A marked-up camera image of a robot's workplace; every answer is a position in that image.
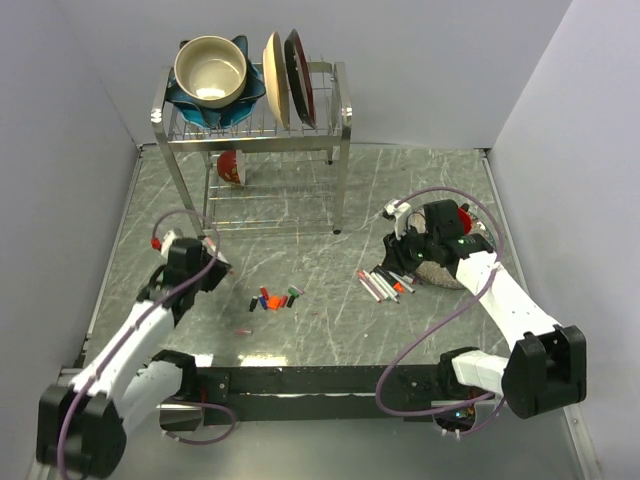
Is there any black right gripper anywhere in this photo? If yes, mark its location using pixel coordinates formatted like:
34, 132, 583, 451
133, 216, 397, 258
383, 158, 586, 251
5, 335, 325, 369
381, 221, 440, 277

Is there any black capped marker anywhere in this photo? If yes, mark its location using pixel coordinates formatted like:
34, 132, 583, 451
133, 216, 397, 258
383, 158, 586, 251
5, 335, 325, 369
377, 276, 399, 303

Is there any pink capped white marker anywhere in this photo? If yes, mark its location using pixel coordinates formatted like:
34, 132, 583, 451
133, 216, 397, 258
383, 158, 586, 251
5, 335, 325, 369
201, 236, 219, 252

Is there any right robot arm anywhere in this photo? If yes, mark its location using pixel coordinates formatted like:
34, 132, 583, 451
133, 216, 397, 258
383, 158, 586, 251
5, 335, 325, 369
383, 200, 587, 419

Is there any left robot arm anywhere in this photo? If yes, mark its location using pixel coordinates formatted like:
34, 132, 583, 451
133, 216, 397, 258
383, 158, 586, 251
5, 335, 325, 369
36, 233, 231, 479

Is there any speckled grey plate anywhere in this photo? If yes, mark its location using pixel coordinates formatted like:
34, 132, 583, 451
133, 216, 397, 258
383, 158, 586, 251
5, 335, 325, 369
408, 207, 497, 290

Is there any red cup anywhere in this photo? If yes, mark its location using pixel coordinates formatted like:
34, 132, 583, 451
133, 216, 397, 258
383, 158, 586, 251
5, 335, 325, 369
457, 204, 473, 235

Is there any steel dish rack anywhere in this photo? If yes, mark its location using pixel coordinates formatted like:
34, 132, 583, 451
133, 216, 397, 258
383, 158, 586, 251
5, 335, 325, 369
150, 61, 353, 234

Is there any small red patterned bowl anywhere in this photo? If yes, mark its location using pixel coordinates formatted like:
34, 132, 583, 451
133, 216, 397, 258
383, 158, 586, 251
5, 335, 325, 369
216, 150, 246, 186

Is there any blue wavy bowl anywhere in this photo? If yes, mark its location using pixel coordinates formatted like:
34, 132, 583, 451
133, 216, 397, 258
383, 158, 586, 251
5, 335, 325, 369
165, 34, 266, 129

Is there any beige ceramic bowl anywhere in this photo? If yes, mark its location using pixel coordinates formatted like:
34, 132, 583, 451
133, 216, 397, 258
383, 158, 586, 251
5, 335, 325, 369
173, 36, 248, 109

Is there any dark red plate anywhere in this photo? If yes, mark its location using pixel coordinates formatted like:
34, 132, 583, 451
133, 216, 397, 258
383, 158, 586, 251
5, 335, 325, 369
284, 29, 316, 129

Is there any cream plate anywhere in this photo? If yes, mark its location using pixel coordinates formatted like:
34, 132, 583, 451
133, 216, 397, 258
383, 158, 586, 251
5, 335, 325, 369
262, 31, 290, 130

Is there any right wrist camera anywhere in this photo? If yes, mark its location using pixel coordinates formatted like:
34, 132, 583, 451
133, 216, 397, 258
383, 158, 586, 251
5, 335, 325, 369
382, 199, 412, 240

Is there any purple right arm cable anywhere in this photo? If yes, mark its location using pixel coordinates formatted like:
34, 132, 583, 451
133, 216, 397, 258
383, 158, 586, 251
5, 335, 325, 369
374, 187, 509, 436

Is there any aluminium frame rail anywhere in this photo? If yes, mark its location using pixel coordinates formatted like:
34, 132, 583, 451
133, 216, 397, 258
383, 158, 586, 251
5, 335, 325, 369
49, 362, 581, 409

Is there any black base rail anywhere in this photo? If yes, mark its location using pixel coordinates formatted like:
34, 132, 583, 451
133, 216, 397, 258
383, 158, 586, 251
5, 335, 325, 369
159, 364, 496, 426

